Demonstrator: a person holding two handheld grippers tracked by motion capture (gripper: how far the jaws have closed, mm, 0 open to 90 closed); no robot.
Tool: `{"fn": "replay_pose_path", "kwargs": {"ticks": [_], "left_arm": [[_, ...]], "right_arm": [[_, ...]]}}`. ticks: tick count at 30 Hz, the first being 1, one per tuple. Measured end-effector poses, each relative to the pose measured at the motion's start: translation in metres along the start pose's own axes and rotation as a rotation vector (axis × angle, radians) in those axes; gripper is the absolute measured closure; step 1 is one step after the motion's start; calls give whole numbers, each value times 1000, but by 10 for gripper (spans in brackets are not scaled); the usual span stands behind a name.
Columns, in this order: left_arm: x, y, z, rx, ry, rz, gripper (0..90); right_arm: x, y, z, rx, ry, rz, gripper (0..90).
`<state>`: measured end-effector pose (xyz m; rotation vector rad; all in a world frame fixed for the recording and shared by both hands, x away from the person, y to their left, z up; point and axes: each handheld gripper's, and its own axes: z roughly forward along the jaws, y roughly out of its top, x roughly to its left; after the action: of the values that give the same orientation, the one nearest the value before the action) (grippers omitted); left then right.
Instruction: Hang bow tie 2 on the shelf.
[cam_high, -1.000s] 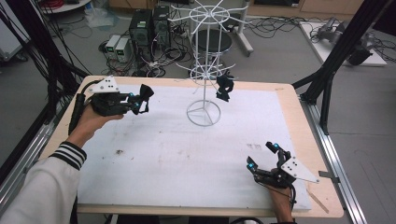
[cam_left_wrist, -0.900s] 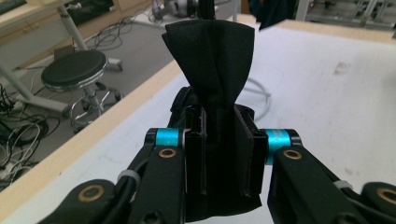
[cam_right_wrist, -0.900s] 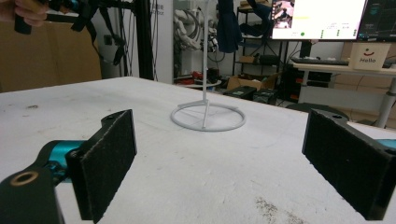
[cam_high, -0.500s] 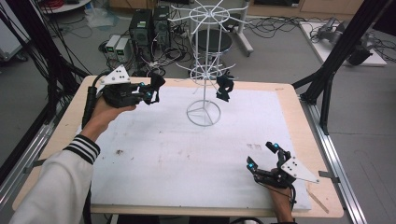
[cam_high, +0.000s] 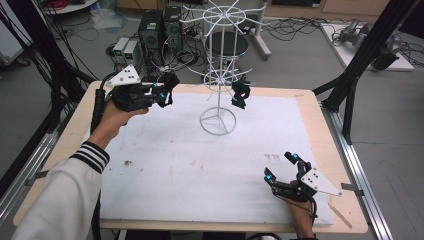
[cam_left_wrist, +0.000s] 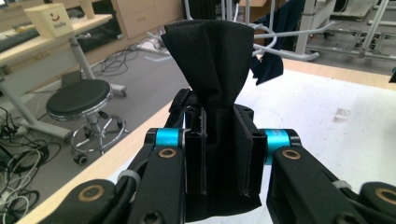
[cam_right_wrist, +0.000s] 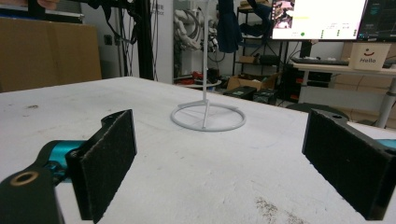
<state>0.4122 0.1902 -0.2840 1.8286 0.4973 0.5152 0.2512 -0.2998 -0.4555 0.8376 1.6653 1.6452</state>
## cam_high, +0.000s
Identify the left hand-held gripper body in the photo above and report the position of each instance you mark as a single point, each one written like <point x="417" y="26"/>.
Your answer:
<point x="128" y="95"/>

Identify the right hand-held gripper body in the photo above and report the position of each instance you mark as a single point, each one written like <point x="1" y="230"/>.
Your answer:
<point x="320" y="183"/>

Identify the black cloth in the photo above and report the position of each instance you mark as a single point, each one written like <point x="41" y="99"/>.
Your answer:
<point x="171" y="81"/>

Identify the black clip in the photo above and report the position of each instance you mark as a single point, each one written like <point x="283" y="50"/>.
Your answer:
<point x="240" y="93"/>

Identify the person's left hand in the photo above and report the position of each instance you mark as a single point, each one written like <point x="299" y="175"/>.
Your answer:
<point x="110" y="123"/>

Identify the person's right hand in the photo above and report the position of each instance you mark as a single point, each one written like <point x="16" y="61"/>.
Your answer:
<point x="301" y="216"/>

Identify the wooden stick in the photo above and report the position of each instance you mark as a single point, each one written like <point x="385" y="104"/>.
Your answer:
<point x="340" y="216"/>

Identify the small white power box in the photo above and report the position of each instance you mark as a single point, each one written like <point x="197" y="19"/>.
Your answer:
<point x="131" y="53"/>
<point x="120" y="50"/>

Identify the black computer tower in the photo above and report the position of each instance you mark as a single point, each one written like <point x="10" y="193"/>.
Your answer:
<point x="172" y="28"/>
<point x="151" y="35"/>

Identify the white foam mat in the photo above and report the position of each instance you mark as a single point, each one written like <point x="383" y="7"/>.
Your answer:
<point x="200" y="173"/>

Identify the clear plastic bag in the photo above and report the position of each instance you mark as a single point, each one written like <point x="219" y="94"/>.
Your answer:
<point x="108" y="18"/>

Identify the black round stool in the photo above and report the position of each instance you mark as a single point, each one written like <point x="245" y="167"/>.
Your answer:
<point x="230" y="41"/>

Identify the round white table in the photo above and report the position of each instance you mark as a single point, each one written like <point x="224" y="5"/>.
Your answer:
<point x="71" y="6"/>

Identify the white platform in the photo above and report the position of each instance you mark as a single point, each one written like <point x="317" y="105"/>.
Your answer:
<point x="346" y="56"/>

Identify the white desk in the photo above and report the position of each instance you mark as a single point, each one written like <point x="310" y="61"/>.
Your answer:
<point x="261" y="36"/>

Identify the aluminium rail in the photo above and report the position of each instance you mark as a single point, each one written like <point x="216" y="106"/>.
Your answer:
<point x="360" y="173"/>
<point x="26" y="173"/>

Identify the black metal frame post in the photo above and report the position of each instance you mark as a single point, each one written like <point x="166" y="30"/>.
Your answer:
<point x="360" y="60"/>
<point x="43" y="50"/>

